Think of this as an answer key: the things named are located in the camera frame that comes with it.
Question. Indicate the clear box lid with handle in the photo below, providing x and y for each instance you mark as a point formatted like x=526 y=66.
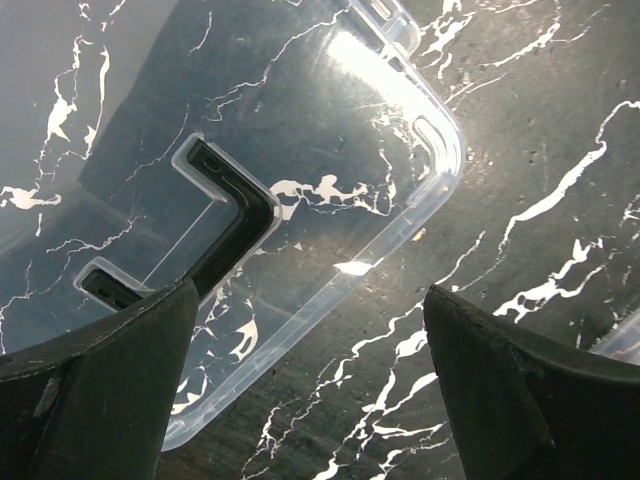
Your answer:
x=273 y=151

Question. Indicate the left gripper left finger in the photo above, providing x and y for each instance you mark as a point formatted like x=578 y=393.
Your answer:
x=95 y=403

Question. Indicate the clear first aid box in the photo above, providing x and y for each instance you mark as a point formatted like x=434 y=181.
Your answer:
x=623 y=342

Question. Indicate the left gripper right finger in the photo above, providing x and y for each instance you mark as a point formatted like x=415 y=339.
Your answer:
x=523 y=406

